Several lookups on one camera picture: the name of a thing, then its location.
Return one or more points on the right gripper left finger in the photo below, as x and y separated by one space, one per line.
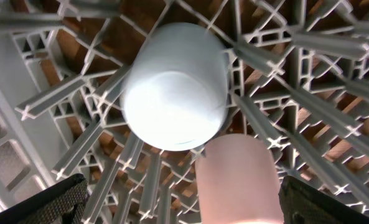
62 203

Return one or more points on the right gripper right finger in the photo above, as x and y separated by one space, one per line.
302 204

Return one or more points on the pink plastic cup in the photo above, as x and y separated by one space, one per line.
237 182

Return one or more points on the light blue plastic cup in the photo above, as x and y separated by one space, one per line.
175 96

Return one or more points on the grey dishwasher rack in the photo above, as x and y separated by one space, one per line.
298 78

